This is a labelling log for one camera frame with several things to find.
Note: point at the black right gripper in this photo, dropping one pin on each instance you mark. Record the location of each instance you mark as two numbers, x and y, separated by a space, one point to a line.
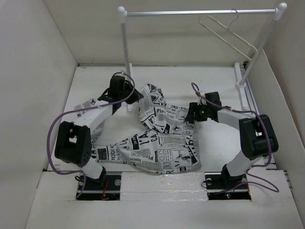
194 107

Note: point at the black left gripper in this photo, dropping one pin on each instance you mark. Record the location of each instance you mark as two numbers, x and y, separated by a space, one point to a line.
136 96

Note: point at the newspaper print trousers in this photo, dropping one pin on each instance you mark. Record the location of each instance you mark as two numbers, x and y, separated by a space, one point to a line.
168 145

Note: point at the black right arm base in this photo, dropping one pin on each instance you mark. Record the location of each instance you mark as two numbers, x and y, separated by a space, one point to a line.
220 187

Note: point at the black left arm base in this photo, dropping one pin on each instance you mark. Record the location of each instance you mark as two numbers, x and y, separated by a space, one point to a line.
92 191

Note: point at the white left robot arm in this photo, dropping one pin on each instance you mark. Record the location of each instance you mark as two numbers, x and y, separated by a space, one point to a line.
74 139

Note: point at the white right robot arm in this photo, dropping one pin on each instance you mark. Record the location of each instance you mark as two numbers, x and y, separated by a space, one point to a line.
257 136

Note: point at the white metal clothes rack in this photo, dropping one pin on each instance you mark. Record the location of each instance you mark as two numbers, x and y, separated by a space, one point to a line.
216 38

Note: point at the aluminium rail right side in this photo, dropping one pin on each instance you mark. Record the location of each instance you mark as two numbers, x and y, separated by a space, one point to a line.
248 91

